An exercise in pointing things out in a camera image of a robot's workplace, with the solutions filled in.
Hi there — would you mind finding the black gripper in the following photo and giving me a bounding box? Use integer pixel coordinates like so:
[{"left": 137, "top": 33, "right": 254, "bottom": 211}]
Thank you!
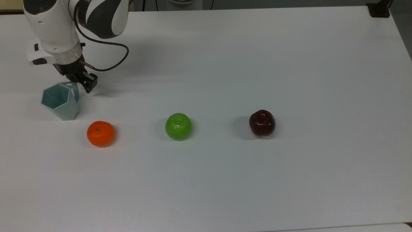
[{"left": 52, "top": 61, "right": 98, "bottom": 94}]

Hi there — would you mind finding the light blue hexagonal mug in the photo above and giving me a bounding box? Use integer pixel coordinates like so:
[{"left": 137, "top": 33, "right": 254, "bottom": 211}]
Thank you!
[{"left": 41, "top": 82, "right": 81, "bottom": 121}]

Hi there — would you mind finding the orange fruit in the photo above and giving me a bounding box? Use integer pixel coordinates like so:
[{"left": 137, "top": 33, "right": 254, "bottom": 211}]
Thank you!
[{"left": 86, "top": 121, "right": 116, "bottom": 148}]

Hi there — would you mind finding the green apple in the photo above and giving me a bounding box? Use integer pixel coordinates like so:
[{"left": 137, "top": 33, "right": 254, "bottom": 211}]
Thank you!
[{"left": 165, "top": 112, "right": 193, "bottom": 141}]

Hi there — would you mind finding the dark red apple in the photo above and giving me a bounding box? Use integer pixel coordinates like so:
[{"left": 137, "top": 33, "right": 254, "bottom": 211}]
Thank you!
[{"left": 248, "top": 109, "right": 276, "bottom": 137}]

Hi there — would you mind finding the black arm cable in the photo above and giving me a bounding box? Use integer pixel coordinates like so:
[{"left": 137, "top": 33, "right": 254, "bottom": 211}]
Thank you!
[{"left": 73, "top": 3, "right": 130, "bottom": 72}]

